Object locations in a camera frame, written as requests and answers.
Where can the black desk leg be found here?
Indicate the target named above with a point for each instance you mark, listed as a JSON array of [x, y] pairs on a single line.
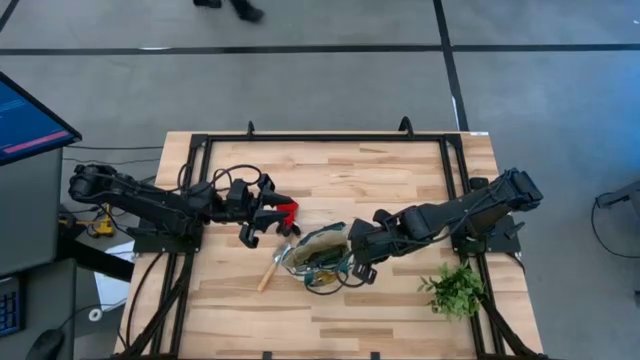
[[100, 262]]

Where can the black keyboard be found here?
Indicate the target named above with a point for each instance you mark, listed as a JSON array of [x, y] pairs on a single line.
[[9, 307]]

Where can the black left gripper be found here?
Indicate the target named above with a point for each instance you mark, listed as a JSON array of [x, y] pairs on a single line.
[[242, 202]]

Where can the person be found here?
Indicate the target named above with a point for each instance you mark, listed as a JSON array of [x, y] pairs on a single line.
[[247, 11]]

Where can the computer monitor blue screen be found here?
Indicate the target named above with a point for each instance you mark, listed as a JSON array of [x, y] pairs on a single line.
[[25, 120]]

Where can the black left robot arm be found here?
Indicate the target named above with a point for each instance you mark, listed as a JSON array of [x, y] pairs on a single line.
[[150, 205]]

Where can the black metal table frame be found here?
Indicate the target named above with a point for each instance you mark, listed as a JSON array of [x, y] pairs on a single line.
[[325, 137]]

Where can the white paper sheet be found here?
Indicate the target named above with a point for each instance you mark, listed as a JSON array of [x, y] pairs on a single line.
[[112, 290]]

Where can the yellow clamp tool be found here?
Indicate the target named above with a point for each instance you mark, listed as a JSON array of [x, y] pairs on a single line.
[[104, 227]]

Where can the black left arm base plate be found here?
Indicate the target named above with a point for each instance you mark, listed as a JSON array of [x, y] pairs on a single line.
[[150, 245]]

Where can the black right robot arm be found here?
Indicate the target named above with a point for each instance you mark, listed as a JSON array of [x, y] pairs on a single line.
[[470, 210]]

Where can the white table sticker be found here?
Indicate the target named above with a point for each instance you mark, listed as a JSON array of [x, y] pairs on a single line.
[[479, 133]]

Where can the small black puck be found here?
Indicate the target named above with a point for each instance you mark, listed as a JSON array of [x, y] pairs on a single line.
[[477, 182]]

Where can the tan green gardening bag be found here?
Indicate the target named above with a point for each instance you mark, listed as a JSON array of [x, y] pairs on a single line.
[[320, 245]]

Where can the red black garden gloves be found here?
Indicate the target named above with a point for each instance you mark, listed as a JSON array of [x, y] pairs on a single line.
[[289, 212]]

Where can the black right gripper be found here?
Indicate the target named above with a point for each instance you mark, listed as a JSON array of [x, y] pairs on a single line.
[[382, 237]]

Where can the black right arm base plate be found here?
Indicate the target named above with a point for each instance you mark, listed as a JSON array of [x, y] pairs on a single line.
[[500, 242]]

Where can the black computer mouse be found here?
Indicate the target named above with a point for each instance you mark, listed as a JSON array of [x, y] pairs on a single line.
[[44, 346]]

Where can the green artificial plant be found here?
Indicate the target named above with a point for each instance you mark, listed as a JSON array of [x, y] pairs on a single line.
[[457, 295]]

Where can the grey desk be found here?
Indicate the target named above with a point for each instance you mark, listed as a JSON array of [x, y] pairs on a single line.
[[25, 210]]

